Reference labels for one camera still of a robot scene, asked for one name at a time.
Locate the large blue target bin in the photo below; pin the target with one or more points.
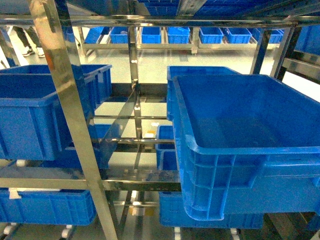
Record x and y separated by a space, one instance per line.
245 144

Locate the lower right blue bin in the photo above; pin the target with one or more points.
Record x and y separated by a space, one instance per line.
173 214

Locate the left blue bin on rack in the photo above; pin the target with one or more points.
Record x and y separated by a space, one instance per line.
32 123

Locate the lower left blue bin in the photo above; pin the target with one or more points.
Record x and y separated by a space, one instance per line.
64 207

